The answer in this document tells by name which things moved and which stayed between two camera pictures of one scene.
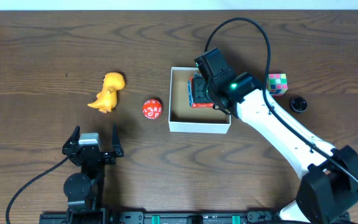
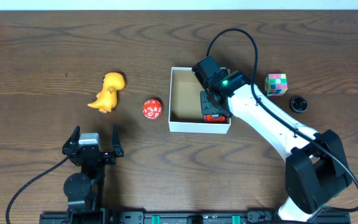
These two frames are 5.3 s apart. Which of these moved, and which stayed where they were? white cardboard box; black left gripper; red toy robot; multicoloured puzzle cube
Moved: red toy robot
Stayed: black left gripper; multicoloured puzzle cube; white cardboard box
